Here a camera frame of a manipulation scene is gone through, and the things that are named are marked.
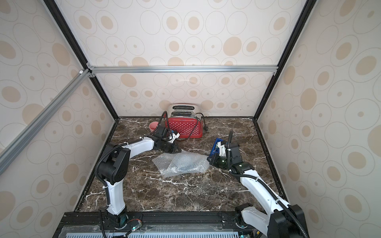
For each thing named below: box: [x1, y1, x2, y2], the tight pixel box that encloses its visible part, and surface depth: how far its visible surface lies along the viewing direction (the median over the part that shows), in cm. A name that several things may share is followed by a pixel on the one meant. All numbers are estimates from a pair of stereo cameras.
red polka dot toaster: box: [166, 102, 203, 141], surface depth 100 cm
